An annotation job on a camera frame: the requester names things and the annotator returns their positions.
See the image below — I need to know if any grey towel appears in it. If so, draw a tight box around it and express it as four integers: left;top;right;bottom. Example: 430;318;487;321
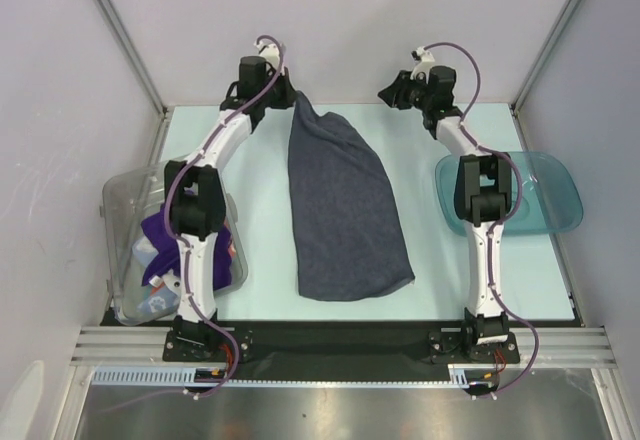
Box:
288;92;415;302

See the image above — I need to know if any purple towel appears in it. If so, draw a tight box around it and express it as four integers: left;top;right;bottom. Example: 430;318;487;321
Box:
132;205;236;290

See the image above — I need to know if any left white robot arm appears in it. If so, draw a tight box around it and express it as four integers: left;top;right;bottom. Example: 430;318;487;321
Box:
163;52;296;362

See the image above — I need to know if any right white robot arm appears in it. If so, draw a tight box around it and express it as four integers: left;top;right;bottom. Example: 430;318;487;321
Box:
378;66;520;364

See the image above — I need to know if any teal plastic tray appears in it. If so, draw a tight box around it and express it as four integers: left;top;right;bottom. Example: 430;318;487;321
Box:
435;151;584;236

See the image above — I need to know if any clear plastic bin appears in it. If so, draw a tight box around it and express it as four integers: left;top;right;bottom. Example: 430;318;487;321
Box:
101;149;250;326

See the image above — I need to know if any light blue paw towel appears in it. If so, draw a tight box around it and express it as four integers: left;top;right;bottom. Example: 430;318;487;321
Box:
132;237;181;314

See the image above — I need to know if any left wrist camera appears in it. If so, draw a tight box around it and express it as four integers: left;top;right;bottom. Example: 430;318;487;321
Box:
255;40;286;70

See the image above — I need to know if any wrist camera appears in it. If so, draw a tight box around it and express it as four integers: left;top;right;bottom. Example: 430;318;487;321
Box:
255;40;286;70
410;46;435;80

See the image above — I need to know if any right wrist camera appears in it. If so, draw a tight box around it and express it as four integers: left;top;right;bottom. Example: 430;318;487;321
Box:
410;46;435;80

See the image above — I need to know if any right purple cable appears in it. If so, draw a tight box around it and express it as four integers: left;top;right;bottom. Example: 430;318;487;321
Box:
414;42;541;401

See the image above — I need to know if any left aluminium frame post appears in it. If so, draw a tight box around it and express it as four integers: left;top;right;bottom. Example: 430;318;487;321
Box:
74;0;169;117

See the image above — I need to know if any aluminium frame post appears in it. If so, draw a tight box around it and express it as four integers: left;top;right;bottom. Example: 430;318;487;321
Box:
74;0;169;117
511;0;583;115

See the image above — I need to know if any right aluminium frame post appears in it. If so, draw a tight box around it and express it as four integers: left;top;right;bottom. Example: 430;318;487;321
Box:
511;0;583;115

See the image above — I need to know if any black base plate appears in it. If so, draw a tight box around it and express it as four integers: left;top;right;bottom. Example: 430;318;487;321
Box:
102;304;584;382

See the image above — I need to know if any white slotted cable duct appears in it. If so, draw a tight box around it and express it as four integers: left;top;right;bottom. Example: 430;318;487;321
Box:
92;366;469;389

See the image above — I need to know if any aluminium front rail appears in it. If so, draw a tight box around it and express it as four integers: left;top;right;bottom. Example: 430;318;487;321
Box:
71;326;617;369

